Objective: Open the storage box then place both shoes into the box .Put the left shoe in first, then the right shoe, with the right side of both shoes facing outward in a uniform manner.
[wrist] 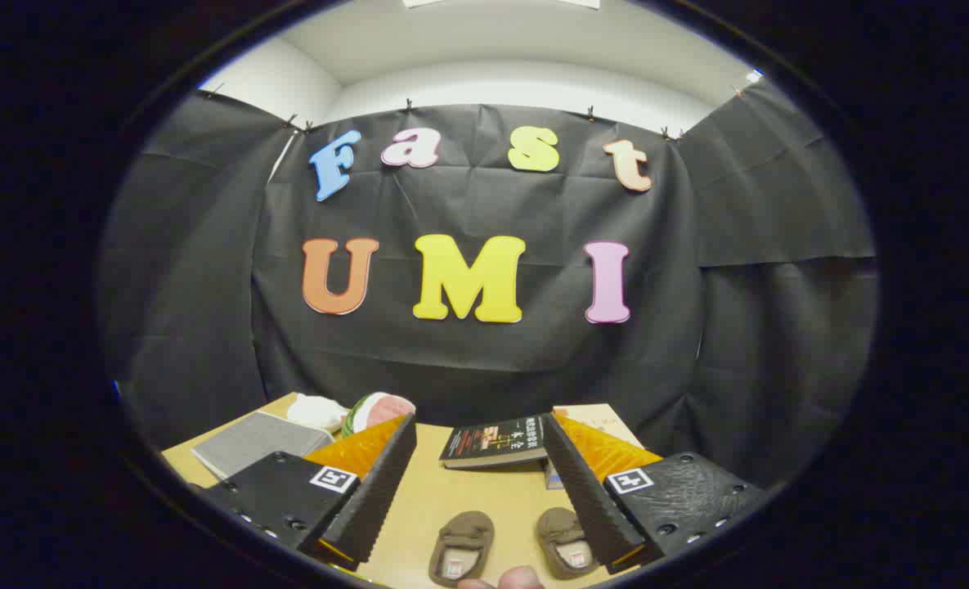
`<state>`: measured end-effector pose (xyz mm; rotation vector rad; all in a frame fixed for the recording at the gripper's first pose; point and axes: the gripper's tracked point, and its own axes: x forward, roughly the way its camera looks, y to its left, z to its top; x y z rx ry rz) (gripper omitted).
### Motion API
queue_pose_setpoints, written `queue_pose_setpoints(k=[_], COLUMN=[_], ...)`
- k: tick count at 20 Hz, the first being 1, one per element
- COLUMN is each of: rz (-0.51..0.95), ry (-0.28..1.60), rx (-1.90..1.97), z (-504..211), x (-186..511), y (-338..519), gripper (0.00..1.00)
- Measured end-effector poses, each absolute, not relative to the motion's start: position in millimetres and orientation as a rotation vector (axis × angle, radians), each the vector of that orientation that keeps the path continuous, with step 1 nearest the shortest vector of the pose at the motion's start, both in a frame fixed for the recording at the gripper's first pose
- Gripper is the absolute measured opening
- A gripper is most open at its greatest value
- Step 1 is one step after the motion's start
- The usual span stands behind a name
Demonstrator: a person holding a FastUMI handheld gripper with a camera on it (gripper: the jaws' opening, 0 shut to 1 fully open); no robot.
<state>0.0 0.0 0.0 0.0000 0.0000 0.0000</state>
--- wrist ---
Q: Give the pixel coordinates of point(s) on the grey fabric storage box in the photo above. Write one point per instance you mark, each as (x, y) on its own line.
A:
(255, 442)

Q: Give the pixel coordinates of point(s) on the watermelon slice plush toy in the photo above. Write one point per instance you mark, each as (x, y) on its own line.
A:
(386, 409)

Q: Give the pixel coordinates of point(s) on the white cover book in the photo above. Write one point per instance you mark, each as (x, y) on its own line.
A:
(553, 474)

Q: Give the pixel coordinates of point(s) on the black cover book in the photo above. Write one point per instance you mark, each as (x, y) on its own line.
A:
(492, 442)

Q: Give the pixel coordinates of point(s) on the white plush toy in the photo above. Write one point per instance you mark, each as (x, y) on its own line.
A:
(314, 411)

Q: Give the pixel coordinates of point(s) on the brown fuzzy shoe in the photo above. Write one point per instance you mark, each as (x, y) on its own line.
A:
(461, 532)
(564, 528)

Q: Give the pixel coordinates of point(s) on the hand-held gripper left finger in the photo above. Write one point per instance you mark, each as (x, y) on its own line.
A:
(370, 499)

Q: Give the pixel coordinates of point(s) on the beige cover book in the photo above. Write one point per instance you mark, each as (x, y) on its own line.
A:
(607, 421)

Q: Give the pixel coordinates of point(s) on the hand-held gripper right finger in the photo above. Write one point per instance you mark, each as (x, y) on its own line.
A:
(586, 499)

